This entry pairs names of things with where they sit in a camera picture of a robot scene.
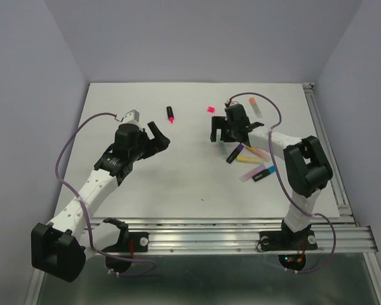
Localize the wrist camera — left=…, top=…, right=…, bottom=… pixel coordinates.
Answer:
left=224, top=100, right=239, bottom=108
left=114, top=109, right=140, bottom=126

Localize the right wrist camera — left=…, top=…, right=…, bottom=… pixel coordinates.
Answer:
left=224, top=100, right=239, bottom=108

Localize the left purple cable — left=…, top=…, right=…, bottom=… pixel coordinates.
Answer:
left=56, top=112, right=157, bottom=277

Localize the pastel peach highlighter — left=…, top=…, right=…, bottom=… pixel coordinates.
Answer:
left=245, top=146, right=271, bottom=162

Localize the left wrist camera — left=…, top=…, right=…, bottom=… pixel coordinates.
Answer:
left=114, top=109, right=140, bottom=126

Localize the pastel orange highlighter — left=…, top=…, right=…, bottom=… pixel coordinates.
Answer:
left=249, top=97, right=262, bottom=118

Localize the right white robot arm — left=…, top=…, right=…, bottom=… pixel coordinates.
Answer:
left=210, top=104, right=333, bottom=250

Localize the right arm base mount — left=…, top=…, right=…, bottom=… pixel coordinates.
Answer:
left=256, top=220, right=318, bottom=273

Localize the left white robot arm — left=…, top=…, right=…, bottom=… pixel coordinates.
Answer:
left=31, top=122, right=170, bottom=282

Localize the black highlighter purple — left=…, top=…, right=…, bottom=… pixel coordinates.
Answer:
left=226, top=144, right=244, bottom=164

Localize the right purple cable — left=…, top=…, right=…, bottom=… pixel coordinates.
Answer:
left=225, top=92, right=337, bottom=275

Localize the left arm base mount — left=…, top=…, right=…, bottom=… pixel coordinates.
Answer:
left=103, top=217, right=149, bottom=275

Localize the aluminium rail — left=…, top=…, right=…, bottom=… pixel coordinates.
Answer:
left=302, top=83, right=358, bottom=226
left=25, top=217, right=378, bottom=305

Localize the pastel yellow highlighter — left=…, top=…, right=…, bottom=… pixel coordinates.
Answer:
left=236, top=155, right=265, bottom=164

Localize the pastel pink highlighter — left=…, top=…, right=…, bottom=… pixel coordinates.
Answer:
left=239, top=164, right=266, bottom=182

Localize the aluminium front rail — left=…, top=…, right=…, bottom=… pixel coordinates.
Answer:
left=25, top=217, right=378, bottom=305

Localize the black highlighter blue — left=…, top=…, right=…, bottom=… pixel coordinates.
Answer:
left=252, top=165, right=276, bottom=182

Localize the pastel green highlighter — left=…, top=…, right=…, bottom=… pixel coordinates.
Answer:
left=220, top=142, right=229, bottom=159

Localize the aluminium right side rail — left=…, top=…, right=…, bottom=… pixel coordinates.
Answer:
left=302, top=83, right=358, bottom=226

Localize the black highlighter pink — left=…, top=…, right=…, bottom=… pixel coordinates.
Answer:
left=166, top=106, right=175, bottom=123

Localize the purple cable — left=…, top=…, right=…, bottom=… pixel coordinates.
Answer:
left=225, top=92, right=337, bottom=275
left=56, top=112, right=157, bottom=277

